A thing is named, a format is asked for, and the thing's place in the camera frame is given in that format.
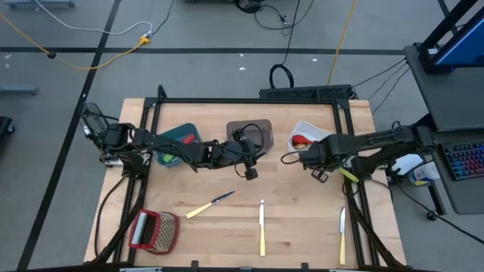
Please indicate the grey translucent plastic bin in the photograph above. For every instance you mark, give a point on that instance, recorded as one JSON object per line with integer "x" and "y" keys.
{"x": 230, "y": 128}

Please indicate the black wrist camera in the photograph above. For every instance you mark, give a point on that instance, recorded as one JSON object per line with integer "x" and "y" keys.
{"x": 319, "y": 176}
{"x": 251, "y": 174}

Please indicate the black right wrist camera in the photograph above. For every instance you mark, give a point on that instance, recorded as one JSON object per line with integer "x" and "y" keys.
{"x": 319, "y": 176}

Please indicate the white paper sheet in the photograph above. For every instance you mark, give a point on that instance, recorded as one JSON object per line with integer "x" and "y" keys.
{"x": 406, "y": 164}

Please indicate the red metal box grater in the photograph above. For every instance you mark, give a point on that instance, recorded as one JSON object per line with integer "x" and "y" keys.
{"x": 155, "y": 230}

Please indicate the grey keyboard tray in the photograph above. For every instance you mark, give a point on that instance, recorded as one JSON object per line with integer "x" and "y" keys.
{"x": 469, "y": 196}

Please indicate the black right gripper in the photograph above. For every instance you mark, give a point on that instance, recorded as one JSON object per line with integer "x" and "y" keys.
{"x": 317, "y": 151}

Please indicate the green spatula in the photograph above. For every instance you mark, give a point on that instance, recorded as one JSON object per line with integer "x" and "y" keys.
{"x": 168, "y": 158}

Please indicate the white plastic bin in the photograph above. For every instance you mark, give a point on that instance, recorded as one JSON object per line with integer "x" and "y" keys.
{"x": 310, "y": 130}

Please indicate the red spatula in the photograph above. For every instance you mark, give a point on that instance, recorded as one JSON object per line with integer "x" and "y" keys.
{"x": 189, "y": 138}

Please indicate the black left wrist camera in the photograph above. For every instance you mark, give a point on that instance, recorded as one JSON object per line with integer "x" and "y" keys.
{"x": 251, "y": 174}

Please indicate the grey side desk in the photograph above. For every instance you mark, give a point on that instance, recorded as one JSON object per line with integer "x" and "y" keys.
{"x": 446, "y": 98}

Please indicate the teal plastic bin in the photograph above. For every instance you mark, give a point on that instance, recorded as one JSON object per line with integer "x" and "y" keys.
{"x": 177, "y": 132}

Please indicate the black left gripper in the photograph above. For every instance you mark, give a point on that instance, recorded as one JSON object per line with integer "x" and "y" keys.
{"x": 230, "y": 153}

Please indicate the black monitor stand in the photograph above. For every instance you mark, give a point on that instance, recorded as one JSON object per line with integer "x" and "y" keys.
{"x": 427, "y": 60}

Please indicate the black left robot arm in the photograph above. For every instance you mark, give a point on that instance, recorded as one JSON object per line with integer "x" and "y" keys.
{"x": 166, "y": 145}

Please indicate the black perforated box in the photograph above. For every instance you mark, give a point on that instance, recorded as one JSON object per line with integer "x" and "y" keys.
{"x": 302, "y": 92}

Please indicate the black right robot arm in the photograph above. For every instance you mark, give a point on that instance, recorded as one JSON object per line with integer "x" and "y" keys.
{"x": 378, "y": 141}

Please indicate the blue-screen monitor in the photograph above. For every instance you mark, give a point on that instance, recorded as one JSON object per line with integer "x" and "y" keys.
{"x": 467, "y": 45}

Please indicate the black caster wheel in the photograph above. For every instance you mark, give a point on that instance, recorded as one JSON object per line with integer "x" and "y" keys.
{"x": 5, "y": 126}
{"x": 433, "y": 216}

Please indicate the black metal table frame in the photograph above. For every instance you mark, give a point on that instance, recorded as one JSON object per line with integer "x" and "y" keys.
{"x": 246, "y": 101}

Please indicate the backlit black keyboard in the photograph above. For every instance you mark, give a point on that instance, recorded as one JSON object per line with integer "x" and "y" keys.
{"x": 465, "y": 160}

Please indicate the grey metal floor bar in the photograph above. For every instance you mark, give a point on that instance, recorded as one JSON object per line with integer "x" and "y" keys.
{"x": 19, "y": 89}
{"x": 38, "y": 3}

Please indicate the red silicone spoon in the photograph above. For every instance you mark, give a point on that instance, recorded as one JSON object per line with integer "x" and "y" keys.
{"x": 300, "y": 139}

